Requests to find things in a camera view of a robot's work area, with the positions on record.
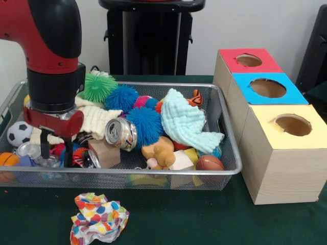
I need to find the silver wire mesh bin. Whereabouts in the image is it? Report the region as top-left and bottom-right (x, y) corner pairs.
(0, 79), (243, 191)

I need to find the green spiky rubber ball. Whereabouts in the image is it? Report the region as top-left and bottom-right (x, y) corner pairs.
(81, 71), (119, 103)

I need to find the colourful polka dot cloth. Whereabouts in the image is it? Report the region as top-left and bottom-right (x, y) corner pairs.
(70, 192), (130, 243)

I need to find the brown football toy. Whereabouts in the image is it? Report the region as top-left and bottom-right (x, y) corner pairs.
(196, 154), (225, 171)

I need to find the light blue waffle cloth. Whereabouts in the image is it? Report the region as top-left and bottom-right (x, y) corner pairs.
(160, 88), (225, 154)

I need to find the cream waffle cloth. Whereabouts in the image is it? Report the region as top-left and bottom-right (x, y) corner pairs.
(30, 95), (124, 145)

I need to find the dark green table cloth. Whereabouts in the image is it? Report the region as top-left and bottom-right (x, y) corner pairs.
(0, 74), (327, 245)
(303, 83), (327, 115)

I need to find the blue spiky rubber ball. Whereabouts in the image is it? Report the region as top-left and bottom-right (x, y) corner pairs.
(125, 106), (166, 151)
(104, 84), (140, 112)

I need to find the orange tiger striped toy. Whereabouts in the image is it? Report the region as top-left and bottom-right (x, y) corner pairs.
(188, 89), (204, 107)

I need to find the crushed silver drink can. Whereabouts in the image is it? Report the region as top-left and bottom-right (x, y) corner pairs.
(104, 117), (138, 152)

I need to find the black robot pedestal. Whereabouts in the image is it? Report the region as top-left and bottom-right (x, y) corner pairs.
(98, 0), (206, 76)

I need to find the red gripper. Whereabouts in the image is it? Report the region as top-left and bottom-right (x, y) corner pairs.
(23, 106), (85, 168)

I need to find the wooden box with three holes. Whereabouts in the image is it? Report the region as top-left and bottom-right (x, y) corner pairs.
(213, 48), (327, 205)

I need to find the black frame stand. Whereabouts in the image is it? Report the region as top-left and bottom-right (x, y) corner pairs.
(295, 4), (327, 94)

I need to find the tan teddy bear plush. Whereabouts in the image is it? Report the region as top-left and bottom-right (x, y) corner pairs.
(141, 137), (176, 170)

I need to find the black and white soccer ball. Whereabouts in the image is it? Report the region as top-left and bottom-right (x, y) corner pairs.
(6, 121), (34, 148)

